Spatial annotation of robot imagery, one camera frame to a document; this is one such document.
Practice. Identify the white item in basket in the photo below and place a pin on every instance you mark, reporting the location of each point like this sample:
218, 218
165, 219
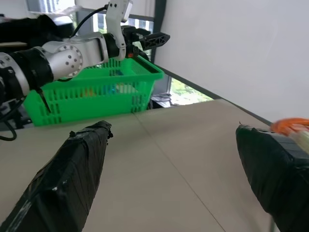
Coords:
125, 88

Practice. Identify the grey clutter behind table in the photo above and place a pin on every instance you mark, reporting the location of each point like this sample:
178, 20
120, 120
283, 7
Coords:
160, 100

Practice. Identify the dark window frame post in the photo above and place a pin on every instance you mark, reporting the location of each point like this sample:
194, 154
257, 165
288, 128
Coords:
159, 29

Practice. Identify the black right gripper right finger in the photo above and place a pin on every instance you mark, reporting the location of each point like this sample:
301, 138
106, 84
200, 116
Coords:
272, 174

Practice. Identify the orange and white snack packet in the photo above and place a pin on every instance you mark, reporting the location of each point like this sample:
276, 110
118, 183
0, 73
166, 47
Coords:
286, 124

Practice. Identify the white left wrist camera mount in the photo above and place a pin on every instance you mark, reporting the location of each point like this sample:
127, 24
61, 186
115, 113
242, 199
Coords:
113, 21

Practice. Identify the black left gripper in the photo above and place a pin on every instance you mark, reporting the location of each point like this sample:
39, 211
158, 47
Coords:
130, 42

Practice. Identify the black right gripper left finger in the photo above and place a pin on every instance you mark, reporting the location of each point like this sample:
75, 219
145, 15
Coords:
65, 174

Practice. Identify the black bag in background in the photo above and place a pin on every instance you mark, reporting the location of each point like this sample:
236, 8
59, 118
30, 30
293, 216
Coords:
46, 29

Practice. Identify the blue item in basket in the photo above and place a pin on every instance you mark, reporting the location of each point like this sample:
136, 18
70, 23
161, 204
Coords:
113, 90

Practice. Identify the orange item in basket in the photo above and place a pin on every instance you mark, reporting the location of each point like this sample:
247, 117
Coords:
88, 91

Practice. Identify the green plastic slotted basket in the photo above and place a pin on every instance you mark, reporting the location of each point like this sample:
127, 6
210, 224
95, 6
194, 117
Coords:
96, 96

